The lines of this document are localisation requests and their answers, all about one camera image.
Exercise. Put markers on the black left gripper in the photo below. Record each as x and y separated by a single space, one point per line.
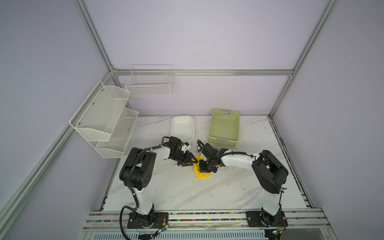
187 159

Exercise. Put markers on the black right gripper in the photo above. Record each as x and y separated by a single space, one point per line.
203 170

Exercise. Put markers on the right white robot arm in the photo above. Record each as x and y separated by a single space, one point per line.
270 172

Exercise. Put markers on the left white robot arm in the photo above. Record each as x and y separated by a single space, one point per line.
136 174

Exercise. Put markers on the white plastic cutlery tub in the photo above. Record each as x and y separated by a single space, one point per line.
182 127

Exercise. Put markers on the light green perforated basket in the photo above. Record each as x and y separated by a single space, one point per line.
224 127

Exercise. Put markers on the lower white mesh shelf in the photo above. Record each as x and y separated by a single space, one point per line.
118 143

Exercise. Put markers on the white mesh shelf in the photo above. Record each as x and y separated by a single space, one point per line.
97 122
118 143

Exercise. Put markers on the upper white mesh shelf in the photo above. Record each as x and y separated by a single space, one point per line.
97 122

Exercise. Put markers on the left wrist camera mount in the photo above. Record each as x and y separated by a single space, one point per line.
185 147

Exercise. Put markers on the white wire wall basket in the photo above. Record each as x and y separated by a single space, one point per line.
150 80

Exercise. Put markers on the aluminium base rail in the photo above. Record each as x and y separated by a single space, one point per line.
295 224

